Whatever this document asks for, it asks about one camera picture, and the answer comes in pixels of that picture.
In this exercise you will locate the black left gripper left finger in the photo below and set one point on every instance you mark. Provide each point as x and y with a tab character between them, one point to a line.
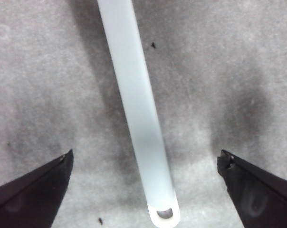
34	199

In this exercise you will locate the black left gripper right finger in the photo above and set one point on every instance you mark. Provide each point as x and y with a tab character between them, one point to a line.
257	197

